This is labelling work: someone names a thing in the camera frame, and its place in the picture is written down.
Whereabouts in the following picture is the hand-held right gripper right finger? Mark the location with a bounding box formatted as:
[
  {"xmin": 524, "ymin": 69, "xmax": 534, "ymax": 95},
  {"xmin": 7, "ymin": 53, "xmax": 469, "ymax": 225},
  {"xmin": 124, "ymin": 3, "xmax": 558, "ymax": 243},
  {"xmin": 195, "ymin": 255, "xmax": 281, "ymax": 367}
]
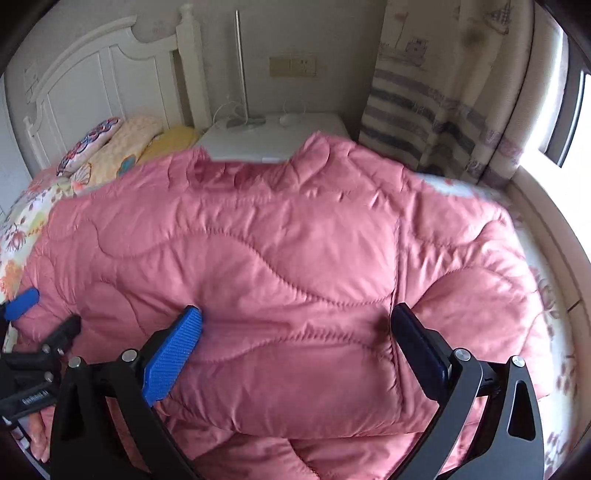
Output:
[{"xmin": 390, "ymin": 302, "xmax": 546, "ymax": 480}]

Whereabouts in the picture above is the white nightstand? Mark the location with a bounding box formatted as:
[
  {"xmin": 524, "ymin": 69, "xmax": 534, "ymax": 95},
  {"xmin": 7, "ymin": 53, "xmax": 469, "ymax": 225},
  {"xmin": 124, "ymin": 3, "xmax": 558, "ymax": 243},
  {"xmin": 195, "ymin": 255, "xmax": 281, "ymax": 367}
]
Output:
[{"xmin": 196, "ymin": 113, "xmax": 352, "ymax": 164}]

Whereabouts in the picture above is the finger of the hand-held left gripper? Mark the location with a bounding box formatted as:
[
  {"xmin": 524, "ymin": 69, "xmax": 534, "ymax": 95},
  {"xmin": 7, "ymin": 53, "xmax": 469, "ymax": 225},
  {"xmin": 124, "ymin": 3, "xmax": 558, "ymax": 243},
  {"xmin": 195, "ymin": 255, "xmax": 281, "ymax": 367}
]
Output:
[
  {"xmin": 39, "ymin": 314, "xmax": 83, "ymax": 358},
  {"xmin": 0, "ymin": 288, "xmax": 41, "ymax": 324}
]

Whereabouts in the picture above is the white wooden headboard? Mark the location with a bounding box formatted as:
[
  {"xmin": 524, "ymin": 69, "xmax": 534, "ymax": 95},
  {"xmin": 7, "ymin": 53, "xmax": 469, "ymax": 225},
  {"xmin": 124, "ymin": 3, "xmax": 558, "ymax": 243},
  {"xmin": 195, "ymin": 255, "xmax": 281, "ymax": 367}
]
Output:
[{"xmin": 23, "ymin": 4, "xmax": 211, "ymax": 171}]

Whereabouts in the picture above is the beige wall socket panel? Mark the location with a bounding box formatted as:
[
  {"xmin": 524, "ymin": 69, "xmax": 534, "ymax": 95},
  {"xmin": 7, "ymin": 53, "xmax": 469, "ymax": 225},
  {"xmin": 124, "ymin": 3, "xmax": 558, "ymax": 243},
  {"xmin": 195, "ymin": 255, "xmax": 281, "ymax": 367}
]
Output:
[{"xmin": 269, "ymin": 56, "xmax": 317, "ymax": 78}]

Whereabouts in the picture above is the white desk lamp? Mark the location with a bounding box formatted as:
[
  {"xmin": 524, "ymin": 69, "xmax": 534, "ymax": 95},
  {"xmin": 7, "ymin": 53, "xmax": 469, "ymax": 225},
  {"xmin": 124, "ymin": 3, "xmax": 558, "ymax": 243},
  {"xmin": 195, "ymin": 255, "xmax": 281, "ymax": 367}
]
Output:
[{"xmin": 225, "ymin": 10, "xmax": 267, "ymax": 131}]

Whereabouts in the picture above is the pink quilted comforter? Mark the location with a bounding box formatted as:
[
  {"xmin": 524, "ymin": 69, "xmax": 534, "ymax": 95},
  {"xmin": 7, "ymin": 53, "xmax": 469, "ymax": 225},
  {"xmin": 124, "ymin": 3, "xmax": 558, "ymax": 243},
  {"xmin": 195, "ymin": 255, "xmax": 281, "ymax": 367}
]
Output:
[{"xmin": 16, "ymin": 130, "xmax": 552, "ymax": 480}]

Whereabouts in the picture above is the white cable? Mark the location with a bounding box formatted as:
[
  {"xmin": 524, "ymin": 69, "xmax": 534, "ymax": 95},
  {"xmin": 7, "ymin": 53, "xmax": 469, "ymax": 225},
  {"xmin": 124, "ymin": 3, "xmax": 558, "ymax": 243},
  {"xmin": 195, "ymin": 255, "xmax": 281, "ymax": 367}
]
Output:
[{"xmin": 210, "ymin": 102, "xmax": 244, "ymax": 125}]

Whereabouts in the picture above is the colourful patterned pillow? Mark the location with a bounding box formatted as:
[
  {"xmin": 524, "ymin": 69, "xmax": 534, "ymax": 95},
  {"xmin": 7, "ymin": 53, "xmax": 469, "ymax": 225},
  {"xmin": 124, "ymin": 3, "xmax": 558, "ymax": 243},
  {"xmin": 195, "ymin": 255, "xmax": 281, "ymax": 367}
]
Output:
[{"xmin": 56, "ymin": 117, "xmax": 123, "ymax": 177}]

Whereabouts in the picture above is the striped printed curtain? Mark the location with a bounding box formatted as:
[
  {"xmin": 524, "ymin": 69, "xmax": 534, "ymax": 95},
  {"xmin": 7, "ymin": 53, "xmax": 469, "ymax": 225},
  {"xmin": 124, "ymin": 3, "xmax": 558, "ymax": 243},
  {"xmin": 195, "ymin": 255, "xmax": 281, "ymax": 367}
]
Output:
[{"xmin": 359, "ymin": 0, "xmax": 536, "ymax": 188}]

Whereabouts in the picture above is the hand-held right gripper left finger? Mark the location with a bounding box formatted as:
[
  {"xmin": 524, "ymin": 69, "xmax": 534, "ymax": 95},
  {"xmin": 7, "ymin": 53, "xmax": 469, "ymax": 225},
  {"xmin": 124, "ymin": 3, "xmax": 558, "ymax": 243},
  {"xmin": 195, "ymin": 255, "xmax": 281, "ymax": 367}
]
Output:
[{"xmin": 50, "ymin": 305, "xmax": 204, "ymax": 480}]

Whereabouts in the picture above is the window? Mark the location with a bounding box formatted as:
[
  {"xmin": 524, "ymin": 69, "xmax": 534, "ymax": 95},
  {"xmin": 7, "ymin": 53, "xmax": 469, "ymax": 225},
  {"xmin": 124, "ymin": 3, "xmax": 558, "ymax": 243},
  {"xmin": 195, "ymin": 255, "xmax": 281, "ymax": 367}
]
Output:
[{"xmin": 519, "ymin": 18, "xmax": 591, "ymax": 259}]

